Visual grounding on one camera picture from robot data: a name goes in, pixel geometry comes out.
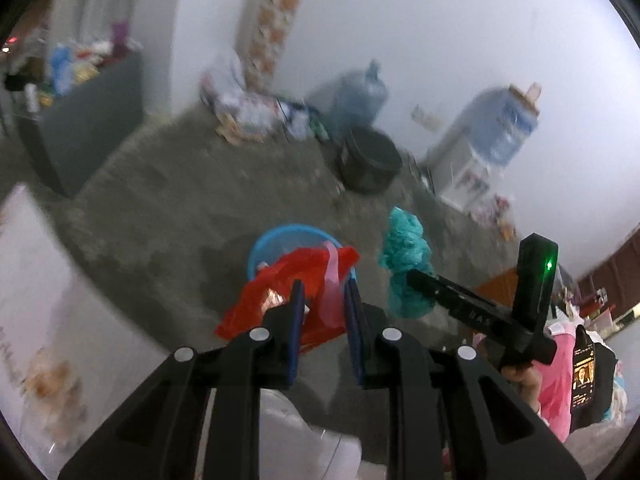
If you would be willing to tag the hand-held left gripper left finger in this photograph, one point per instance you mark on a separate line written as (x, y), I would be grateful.
(297, 320)

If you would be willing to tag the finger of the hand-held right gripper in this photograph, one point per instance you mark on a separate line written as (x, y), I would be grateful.
(442, 292)

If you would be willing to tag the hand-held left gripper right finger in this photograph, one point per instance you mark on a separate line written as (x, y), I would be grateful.
(352, 330)

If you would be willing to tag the red and white plastic bag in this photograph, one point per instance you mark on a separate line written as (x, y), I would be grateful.
(270, 280)

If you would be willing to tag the teal plastic bag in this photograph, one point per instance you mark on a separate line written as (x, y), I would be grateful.
(402, 245)

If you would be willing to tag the blue plastic basket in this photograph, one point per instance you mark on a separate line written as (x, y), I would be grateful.
(280, 240)

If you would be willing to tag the person's right hand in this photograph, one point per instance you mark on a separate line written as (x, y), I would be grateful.
(525, 380)

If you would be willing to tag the brown cardboard box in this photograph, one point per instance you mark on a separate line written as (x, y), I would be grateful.
(497, 285)

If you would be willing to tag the scattered snack packets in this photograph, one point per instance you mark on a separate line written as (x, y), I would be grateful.
(495, 215)

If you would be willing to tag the brown wooden cabinet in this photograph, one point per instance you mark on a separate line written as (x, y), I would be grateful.
(615, 270)

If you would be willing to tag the pink garment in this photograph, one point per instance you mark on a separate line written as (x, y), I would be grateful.
(557, 385)

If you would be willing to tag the smartphone with lit screen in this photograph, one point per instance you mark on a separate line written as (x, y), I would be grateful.
(582, 375)

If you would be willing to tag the white cloth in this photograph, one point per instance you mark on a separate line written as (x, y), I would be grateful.
(300, 435)

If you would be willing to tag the white water dispenser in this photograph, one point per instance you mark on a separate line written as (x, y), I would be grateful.
(455, 170)

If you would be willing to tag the black cloth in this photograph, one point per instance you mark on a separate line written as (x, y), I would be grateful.
(605, 385)

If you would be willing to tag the black bucket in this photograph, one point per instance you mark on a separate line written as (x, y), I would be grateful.
(370, 160)

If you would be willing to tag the blue water jug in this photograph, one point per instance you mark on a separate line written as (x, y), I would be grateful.
(360, 97)
(500, 120)

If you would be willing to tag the pile of packets and bags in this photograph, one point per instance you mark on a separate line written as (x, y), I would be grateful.
(255, 110)

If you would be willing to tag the white printed tablecloth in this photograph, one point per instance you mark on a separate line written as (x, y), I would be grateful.
(50, 310)

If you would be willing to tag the grey cabinet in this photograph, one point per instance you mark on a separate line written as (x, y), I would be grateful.
(85, 125)

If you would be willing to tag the tall printed carton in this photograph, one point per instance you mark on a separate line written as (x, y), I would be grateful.
(272, 30)

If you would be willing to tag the clutter of household items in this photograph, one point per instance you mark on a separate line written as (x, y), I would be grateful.
(100, 55)

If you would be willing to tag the blue container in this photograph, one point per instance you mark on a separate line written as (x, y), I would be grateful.
(60, 67)

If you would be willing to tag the small white bottle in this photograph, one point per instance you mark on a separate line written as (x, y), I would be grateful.
(31, 97)

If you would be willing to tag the white wall socket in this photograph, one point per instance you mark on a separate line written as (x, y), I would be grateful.
(426, 116)

